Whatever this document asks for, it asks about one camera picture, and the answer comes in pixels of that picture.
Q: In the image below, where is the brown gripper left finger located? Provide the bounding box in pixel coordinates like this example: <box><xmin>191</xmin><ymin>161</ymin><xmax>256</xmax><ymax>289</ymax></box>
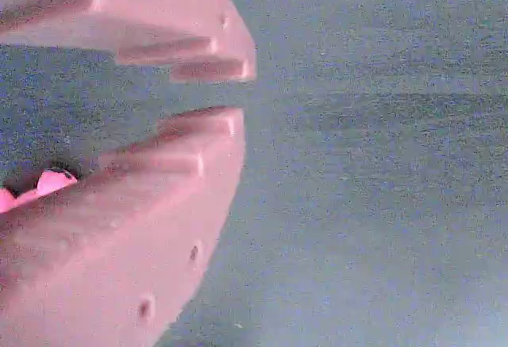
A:
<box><xmin>0</xmin><ymin>105</ymin><xmax>245</xmax><ymax>347</ymax></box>

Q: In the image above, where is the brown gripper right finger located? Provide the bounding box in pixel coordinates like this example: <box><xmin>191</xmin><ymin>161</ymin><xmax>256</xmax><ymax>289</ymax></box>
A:
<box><xmin>0</xmin><ymin>0</ymin><xmax>258</xmax><ymax>84</ymax></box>

